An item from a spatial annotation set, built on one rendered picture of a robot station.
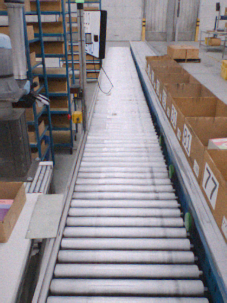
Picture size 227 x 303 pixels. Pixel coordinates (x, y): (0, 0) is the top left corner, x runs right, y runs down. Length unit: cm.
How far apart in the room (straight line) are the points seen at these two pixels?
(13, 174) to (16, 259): 58
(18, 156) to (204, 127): 97
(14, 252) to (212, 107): 144
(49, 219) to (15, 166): 42
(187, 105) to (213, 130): 39
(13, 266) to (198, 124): 107
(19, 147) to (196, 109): 112
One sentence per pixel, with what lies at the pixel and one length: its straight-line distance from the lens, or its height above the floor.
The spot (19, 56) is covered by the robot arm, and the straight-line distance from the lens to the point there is 201.
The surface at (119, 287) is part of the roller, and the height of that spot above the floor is 75.
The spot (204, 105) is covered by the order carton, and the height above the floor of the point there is 100.
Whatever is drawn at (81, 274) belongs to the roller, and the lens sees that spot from 108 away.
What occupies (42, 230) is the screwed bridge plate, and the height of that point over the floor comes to 75.
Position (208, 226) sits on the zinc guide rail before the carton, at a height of 89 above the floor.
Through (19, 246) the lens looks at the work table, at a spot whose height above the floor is 75.
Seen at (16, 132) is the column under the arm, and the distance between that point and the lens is 151.
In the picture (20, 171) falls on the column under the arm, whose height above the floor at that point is 79.
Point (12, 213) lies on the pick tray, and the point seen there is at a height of 82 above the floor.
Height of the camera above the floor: 154
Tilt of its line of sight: 25 degrees down
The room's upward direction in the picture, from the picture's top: straight up
